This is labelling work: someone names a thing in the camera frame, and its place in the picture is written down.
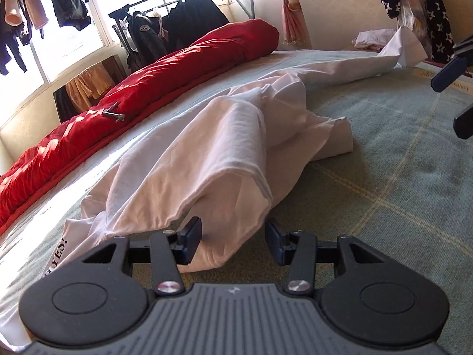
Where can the dark hanging garment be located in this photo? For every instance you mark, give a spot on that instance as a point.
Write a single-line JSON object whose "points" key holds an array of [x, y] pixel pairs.
{"points": [[11, 51]]}

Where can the white printed t-shirt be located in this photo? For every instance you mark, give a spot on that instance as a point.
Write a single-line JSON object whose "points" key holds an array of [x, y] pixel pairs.
{"points": [[207, 148]]}

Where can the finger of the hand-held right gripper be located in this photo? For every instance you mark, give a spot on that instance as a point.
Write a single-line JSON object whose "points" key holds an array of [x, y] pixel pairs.
{"points": [[447, 75], [465, 124]]}

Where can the pink white hanging garment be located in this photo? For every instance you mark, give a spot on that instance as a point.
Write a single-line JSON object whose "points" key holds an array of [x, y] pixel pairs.
{"points": [[162, 29]]}

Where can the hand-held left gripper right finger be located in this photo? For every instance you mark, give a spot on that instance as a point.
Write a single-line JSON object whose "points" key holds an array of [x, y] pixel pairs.
{"points": [[275, 244]]}

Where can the white folded clothes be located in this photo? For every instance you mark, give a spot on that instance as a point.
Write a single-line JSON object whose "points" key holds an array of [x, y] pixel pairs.
{"points": [[369, 39]]}

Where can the clear plastic bag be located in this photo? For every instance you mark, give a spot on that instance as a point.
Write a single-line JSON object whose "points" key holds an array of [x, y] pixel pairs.
{"points": [[414, 11]]}

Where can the red quilt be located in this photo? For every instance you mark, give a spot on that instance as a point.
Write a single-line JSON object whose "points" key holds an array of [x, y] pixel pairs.
{"points": [[166, 77]]}

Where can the navy star-patterned cloth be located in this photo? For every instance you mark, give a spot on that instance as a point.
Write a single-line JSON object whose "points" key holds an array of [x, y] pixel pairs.
{"points": [[439, 26]]}

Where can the orange checked curtain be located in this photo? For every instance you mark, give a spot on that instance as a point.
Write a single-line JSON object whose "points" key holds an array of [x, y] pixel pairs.
{"points": [[293, 18]]}

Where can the hanging laundry at window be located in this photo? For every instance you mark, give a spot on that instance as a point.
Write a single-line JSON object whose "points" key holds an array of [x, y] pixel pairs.
{"points": [[92, 26]]}

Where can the black jacket with round patch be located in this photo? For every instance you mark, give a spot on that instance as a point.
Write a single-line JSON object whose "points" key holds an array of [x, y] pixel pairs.
{"points": [[146, 37]]}

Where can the metal clothes drying rack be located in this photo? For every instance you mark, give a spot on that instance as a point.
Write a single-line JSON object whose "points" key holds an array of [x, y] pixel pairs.
{"points": [[118, 11]]}

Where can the dark wooden clothes stand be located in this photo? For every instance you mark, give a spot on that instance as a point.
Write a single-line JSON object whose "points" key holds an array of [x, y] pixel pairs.
{"points": [[114, 68]]}

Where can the black draped garment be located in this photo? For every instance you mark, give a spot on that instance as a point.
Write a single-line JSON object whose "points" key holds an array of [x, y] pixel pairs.
{"points": [[64, 105]]}

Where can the dark hanging jacket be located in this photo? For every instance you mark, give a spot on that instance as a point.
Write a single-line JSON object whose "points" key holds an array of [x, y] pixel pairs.
{"points": [[70, 3]]}

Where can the small metal clamp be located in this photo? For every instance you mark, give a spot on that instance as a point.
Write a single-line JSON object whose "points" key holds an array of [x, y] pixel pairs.
{"points": [[117, 116]]}

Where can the black coat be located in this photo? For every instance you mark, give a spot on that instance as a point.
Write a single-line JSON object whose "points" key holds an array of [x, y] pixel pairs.
{"points": [[196, 14]]}

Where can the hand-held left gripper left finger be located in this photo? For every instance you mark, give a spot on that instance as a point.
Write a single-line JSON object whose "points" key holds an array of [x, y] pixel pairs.
{"points": [[190, 242]]}

